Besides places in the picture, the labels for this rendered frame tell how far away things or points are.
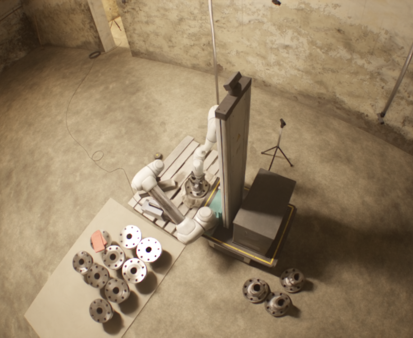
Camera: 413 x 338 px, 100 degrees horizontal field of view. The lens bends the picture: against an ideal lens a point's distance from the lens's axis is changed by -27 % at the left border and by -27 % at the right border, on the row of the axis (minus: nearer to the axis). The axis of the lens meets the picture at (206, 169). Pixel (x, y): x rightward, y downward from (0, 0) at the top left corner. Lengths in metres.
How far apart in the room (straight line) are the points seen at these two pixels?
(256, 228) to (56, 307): 2.52
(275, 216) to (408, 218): 2.28
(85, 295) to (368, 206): 3.60
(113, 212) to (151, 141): 1.21
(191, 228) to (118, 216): 1.29
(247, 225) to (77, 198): 2.48
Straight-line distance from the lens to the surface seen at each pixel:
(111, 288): 2.54
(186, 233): 1.99
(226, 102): 1.15
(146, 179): 1.93
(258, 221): 1.81
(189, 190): 2.70
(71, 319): 3.07
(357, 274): 2.91
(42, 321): 3.37
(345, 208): 3.11
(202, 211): 2.00
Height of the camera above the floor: 2.51
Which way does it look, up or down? 55 degrees down
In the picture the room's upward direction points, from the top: 9 degrees counter-clockwise
